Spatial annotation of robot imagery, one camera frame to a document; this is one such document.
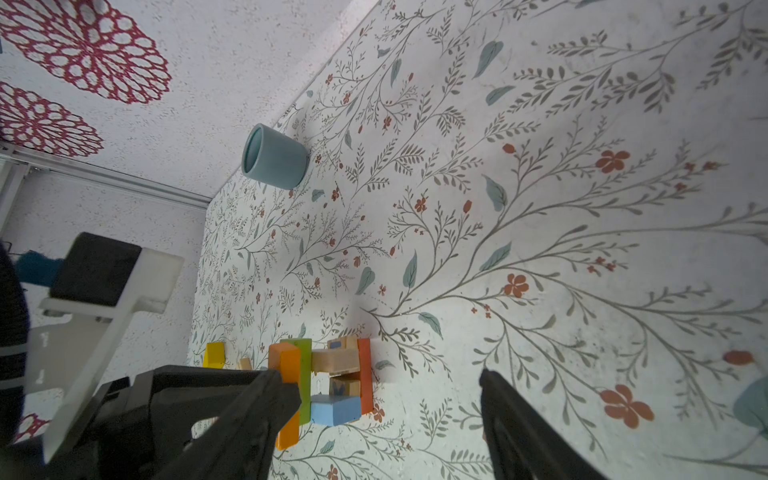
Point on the orange rectangular block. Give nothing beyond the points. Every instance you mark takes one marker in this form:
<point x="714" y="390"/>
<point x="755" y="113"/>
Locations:
<point x="285" y="358"/>

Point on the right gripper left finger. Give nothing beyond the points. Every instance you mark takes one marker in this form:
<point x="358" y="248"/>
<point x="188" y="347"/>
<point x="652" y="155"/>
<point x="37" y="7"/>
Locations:
<point x="241" y="443"/>

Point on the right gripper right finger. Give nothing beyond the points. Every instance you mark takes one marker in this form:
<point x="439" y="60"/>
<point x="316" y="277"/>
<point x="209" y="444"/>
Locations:
<point x="522" y="445"/>

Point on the red rectangular block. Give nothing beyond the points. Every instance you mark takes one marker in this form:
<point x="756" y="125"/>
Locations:
<point x="365" y="376"/>

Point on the green rectangular block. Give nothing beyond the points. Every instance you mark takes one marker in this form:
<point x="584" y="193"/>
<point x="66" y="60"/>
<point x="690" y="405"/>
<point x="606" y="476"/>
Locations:
<point x="305" y="347"/>

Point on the natural wood long block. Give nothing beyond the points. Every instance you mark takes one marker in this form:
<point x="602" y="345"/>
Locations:
<point x="335" y="362"/>

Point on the blue rectangular block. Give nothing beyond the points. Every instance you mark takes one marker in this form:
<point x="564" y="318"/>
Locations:
<point x="331" y="410"/>

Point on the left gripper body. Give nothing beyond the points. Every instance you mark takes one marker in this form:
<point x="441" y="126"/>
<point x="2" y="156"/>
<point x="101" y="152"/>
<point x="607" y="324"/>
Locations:
<point x="132" y="429"/>

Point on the yellow triangular block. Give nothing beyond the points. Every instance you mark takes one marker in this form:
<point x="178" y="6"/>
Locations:
<point x="214" y="356"/>

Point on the wood letter F cube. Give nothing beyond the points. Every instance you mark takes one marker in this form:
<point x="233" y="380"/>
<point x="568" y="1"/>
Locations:
<point x="348" y="384"/>

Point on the teal cup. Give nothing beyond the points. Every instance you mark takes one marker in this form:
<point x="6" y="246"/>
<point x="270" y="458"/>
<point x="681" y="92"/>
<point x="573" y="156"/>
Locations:
<point x="273" y="158"/>

